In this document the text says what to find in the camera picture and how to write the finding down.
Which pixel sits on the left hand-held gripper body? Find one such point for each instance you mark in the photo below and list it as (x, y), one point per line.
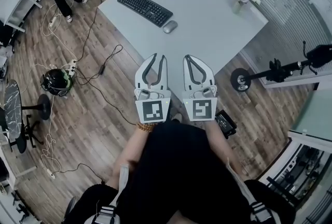
(153, 111)

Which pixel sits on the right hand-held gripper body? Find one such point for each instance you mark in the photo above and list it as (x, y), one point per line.
(201, 111)

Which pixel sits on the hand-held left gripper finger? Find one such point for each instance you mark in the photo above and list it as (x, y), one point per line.
(140, 77)
(164, 80)

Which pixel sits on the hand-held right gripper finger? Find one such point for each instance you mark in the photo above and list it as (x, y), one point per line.
(210, 79)
(187, 80)

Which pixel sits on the grey computer mouse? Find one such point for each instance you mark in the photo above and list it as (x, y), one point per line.
(170, 26)

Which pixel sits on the black keyboard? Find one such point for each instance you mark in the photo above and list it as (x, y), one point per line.
(145, 7)

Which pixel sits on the person's left forearm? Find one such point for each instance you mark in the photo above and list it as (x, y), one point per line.
(129, 155)

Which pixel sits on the person's right forearm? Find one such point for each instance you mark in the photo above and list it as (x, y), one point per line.
(223, 145)

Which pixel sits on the person's light shoe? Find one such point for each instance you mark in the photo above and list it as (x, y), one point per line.
(177, 117)

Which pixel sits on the black box device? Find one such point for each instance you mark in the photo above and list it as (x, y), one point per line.
(225, 123)

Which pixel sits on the person's black clothing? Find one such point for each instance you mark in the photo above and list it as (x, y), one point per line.
(181, 173)

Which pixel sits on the white power strip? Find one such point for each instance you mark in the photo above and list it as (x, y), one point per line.
(71, 67)
(53, 21)
(51, 173)

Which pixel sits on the black coat rack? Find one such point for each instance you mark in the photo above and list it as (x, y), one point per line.
(282, 71)

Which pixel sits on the black helmet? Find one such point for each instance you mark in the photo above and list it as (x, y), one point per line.
(57, 82)

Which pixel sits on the black metal rack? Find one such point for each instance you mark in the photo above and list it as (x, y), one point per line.
(298, 179)

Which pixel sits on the black office chair base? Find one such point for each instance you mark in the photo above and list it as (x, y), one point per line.
(22, 137)

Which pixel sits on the white paper notice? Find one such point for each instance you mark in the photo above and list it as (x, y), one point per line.
(323, 2)

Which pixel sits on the white desk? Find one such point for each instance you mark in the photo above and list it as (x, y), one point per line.
(13, 2)

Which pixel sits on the round marble pedestal table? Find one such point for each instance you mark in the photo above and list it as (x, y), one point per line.
(13, 109)

